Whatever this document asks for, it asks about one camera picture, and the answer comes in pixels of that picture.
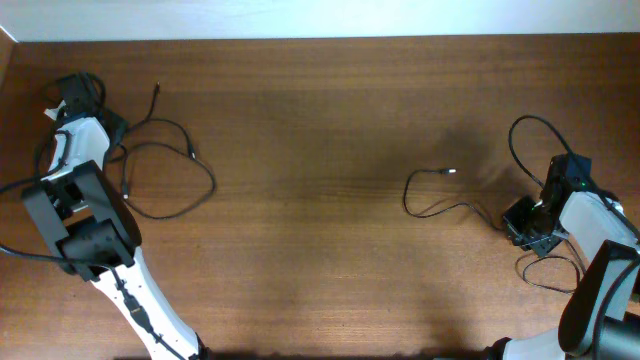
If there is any camera cable black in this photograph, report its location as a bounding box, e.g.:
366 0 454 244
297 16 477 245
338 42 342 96
507 114 640 360
1 130 203 359

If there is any right camera cable black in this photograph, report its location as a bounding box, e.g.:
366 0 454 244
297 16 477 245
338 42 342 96
507 114 640 360

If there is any thin black cable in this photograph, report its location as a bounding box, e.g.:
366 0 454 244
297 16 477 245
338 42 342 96
514 239 589 296

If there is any left camera cable black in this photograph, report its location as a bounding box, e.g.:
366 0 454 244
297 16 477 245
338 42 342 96
1 130 203 359

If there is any black cable bundle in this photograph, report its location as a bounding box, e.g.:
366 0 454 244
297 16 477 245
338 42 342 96
401 167 506 233

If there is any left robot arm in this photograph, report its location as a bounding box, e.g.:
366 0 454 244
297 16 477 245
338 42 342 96
21 72 209 359

